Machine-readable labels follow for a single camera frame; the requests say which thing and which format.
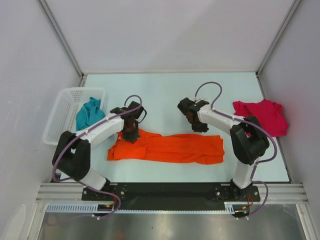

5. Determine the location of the left corner frame post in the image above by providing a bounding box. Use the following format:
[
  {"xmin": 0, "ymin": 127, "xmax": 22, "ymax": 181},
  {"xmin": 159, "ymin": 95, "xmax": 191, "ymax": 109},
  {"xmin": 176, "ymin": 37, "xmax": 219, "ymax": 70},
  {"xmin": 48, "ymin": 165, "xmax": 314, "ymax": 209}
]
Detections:
[{"xmin": 36, "ymin": 0, "xmax": 84, "ymax": 79}]

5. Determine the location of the white slotted cable duct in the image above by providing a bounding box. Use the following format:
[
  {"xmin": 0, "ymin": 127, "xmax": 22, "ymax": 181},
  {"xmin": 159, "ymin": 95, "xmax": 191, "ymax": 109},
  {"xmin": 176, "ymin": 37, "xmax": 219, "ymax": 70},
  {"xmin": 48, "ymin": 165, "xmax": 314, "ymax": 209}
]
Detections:
[{"xmin": 46, "ymin": 203, "xmax": 235, "ymax": 214}]

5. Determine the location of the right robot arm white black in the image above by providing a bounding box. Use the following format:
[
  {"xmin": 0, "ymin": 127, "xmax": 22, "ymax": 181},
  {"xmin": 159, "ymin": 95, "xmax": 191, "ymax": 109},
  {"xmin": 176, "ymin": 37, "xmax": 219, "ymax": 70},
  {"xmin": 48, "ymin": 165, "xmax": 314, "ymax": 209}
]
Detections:
[{"xmin": 177, "ymin": 97, "xmax": 270, "ymax": 201}]

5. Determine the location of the aluminium frame rail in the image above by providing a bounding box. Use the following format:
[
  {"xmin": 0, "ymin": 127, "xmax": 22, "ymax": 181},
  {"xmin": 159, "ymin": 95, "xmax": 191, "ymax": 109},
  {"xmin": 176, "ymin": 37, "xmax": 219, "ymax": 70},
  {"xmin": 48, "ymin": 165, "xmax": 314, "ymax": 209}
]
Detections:
[{"xmin": 35, "ymin": 182, "xmax": 309, "ymax": 204}]

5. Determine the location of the magenta folded t-shirt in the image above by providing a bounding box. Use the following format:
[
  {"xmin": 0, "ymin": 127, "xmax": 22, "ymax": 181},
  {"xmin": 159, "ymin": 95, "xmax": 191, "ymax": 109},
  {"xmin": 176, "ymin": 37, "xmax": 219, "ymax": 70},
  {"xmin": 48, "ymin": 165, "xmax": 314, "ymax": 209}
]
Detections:
[{"xmin": 232, "ymin": 99, "xmax": 289, "ymax": 137}]

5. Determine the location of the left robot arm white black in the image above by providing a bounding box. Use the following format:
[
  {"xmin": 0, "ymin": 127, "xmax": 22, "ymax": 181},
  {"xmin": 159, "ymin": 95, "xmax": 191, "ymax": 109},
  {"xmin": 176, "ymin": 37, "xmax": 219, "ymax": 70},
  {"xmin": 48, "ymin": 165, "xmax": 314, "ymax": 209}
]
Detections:
[{"xmin": 52, "ymin": 101, "xmax": 147, "ymax": 200}]

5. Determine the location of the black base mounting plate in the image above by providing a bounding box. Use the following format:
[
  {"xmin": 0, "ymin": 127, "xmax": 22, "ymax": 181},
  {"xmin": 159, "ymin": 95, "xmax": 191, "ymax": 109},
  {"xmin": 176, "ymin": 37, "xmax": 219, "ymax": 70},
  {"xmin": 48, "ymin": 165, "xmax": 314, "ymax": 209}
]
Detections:
[{"xmin": 82, "ymin": 182, "xmax": 261, "ymax": 211}]

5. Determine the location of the teal t-shirt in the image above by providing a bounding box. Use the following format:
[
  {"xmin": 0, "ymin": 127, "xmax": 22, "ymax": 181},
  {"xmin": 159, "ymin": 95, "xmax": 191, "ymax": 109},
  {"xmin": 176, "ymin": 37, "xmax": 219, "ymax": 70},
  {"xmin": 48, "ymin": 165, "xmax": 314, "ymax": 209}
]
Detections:
[{"xmin": 75, "ymin": 97, "xmax": 106, "ymax": 131}]

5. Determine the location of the orange t-shirt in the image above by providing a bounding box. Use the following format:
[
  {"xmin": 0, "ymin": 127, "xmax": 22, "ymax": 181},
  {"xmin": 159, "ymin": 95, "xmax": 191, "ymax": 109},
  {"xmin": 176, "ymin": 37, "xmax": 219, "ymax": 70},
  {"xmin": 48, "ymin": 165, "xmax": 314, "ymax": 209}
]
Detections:
[{"xmin": 106, "ymin": 129, "xmax": 225, "ymax": 165}]

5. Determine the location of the white plastic basket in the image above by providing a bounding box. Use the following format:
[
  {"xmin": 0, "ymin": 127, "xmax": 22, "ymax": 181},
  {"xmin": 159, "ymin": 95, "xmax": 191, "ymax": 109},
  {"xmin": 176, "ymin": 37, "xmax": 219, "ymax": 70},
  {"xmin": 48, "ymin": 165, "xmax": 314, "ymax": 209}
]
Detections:
[{"xmin": 42, "ymin": 87, "xmax": 106, "ymax": 146}]

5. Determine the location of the corner frame post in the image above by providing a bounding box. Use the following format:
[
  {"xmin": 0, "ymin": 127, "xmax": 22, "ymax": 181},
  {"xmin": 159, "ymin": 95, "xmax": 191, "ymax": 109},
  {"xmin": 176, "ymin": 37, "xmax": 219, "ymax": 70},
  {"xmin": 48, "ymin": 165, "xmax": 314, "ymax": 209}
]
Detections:
[
  {"xmin": 36, "ymin": 0, "xmax": 84, "ymax": 79},
  {"xmin": 255, "ymin": 0, "xmax": 303, "ymax": 78}
]

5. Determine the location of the right corner frame post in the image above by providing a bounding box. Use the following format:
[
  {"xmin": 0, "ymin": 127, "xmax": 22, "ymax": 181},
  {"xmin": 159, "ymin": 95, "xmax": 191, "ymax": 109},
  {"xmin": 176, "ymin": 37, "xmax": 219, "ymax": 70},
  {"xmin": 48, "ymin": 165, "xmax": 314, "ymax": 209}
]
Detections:
[{"xmin": 255, "ymin": 0, "xmax": 303, "ymax": 78}]

